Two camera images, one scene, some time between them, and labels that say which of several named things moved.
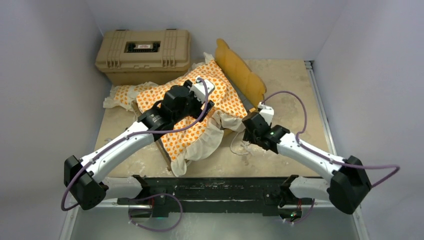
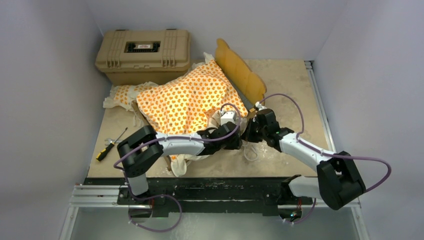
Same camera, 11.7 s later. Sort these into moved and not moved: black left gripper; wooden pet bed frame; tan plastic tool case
Moved: black left gripper
Not moved: wooden pet bed frame; tan plastic tool case
